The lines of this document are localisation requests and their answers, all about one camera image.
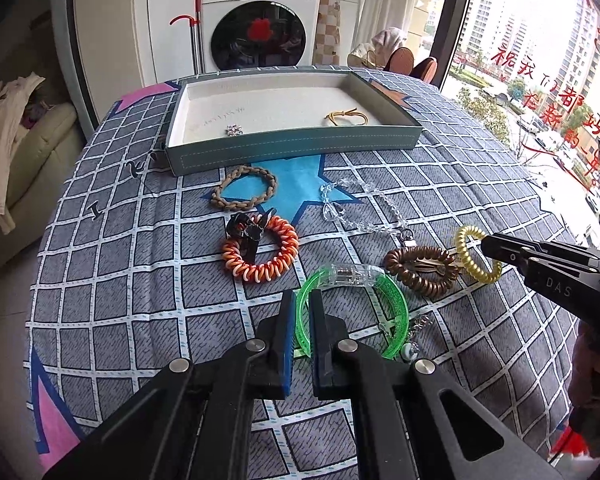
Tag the teal jewelry tray beige lining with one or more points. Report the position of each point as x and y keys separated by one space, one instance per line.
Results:
x=280 y=152

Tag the cream sofa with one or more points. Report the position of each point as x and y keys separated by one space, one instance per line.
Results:
x=45 y=160

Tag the grey grid star tablecloth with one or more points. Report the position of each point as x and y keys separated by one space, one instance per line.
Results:
x=130 y=260

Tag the small silver cube charm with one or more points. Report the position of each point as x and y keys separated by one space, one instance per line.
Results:
x=234 y=130

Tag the beige towel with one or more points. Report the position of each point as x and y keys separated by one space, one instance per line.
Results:
x=387 y=40

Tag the person's right forearm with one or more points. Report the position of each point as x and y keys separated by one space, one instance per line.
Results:
x=597 y=375

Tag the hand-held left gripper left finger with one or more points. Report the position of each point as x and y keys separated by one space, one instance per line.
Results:
x=285 y=345

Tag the white front-load washing machine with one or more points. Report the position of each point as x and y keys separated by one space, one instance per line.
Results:
x=220 y=20

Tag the green translucent bangle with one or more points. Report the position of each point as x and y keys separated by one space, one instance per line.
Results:
x=397 y=310

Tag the brown chair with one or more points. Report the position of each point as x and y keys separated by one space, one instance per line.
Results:
x=401 y=62
x=425 y=70

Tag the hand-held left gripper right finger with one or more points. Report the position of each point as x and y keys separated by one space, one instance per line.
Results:
x=320 y=350

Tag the beige clothes pile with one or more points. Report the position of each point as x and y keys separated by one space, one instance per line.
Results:
x=5 y=125

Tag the black hair claw clip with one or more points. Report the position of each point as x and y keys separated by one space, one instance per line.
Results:
x=247 y=232

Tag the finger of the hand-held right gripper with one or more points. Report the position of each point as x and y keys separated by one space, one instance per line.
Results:
x=507 y=250

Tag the checkered cloth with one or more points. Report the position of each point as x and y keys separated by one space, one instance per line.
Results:
x=332 y=35

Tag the brown metal snap hair clip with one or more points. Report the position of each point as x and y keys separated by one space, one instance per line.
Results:
x=430 y=262

